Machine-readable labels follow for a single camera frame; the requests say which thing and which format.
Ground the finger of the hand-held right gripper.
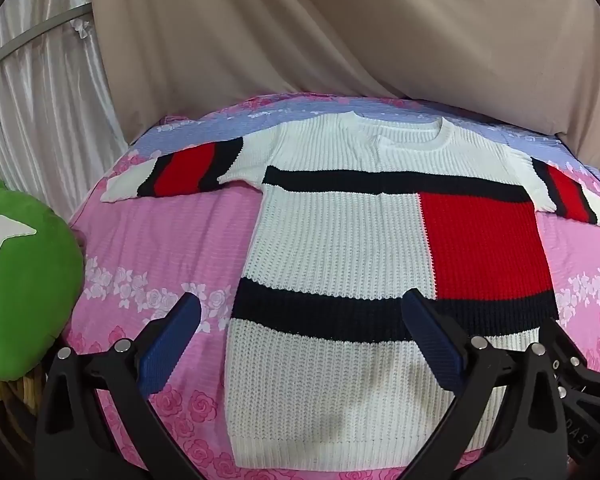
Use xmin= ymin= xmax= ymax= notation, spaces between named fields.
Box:
xmin=539 ymin=317 xmax=600 ymax=411

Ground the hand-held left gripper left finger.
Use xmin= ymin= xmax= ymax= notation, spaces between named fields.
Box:
xmin=35 ymin=292 xmax=203 ymax=480

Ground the pink floral bedsheet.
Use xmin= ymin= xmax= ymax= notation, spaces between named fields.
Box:
xmin=55 ymin=91 xmax=600 ymax=480

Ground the wicker basket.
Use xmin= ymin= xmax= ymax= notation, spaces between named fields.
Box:
xmin=0 ymin=360 xmax=47 ymax=417

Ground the beige draped cloth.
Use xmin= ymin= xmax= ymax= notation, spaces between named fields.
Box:
xmin=89 ymin=0 xmax=600 ymax=181

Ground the white pleated curtain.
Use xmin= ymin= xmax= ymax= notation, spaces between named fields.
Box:
xmin=0 ymin=0 xmax=131 ymax=221

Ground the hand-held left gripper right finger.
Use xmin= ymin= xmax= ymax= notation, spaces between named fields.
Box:
xmin=401 ymin=289 xmax=568 ymax=480

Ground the white red black knit sweater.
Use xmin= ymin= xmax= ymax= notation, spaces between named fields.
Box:
xmin=101 ymin=110 xmax=600 ymax=468

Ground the green plush pillow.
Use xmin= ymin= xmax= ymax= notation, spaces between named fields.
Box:
xmin=0 ymin=179 xmax=87 ymax=381

